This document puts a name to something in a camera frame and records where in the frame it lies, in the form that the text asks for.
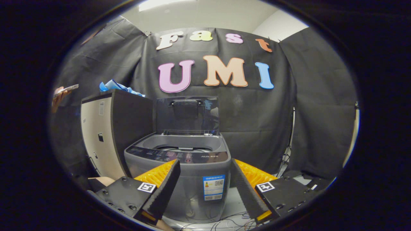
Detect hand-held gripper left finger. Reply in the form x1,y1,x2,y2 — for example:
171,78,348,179
95,159,181,225

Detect black backdrop cloth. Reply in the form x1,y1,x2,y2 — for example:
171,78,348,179
51,16,358,180

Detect light blue polo shirt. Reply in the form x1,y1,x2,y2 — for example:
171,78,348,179
99,79,145,97

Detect grey washing machine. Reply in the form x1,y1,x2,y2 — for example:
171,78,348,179
124,133,232,223

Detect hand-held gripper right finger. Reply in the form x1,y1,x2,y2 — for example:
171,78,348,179
231,158,321,225

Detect floor cables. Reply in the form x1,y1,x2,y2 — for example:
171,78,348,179
180,212,257,231

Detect light stand tripod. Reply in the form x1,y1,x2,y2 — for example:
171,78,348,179
278,107,296,177

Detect smartphone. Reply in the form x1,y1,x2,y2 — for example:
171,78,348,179
54,84,79,97

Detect black box with white label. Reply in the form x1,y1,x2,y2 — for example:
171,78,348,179
305,178,331,191

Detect dark and beige cabinet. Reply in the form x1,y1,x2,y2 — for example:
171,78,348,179
80,89,154,180

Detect white reflector panel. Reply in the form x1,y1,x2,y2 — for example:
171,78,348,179
343,102,359,167

